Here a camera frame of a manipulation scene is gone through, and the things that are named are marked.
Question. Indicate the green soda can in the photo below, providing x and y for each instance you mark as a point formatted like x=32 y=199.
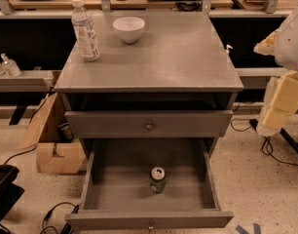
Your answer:
x=158 y=179

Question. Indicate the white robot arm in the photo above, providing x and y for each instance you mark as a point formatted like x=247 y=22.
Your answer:
x=281 y=96

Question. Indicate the grey drawer cabinet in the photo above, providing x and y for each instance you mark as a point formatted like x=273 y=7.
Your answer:
x=179 y=64

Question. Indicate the closed grey top drawer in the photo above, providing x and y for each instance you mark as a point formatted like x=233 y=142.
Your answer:
x=133 y=124

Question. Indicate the open grey middle drawer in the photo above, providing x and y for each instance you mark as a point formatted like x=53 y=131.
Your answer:
x=117 y=193

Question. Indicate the white ceramic bowl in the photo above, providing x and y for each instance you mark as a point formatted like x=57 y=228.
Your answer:
x=129 y=29

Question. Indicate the small white spray nozzle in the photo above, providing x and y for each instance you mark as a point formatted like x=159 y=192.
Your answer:
x=229 y=48

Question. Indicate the black power adapter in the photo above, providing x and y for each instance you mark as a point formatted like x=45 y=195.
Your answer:
x=253 y=123

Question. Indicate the cardboard box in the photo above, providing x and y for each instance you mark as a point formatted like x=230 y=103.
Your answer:
x=54 y=154

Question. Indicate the clear plastic water bottle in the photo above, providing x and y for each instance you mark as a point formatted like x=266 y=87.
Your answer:
x=82 y=21

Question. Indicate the hand sanitizer pump bottle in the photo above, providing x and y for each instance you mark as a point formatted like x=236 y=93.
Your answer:
x=10 y=66

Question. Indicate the black chair base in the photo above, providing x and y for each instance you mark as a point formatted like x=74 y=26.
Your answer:
x=9 y=192

